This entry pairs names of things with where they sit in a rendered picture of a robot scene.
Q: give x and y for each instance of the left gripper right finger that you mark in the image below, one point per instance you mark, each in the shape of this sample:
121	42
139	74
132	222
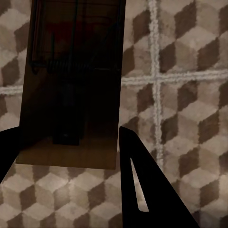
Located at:
166	209

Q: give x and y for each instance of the mousetrap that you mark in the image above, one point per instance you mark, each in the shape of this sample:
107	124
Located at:
71	93

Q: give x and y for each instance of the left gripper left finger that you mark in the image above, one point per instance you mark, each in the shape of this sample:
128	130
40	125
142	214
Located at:
9	149

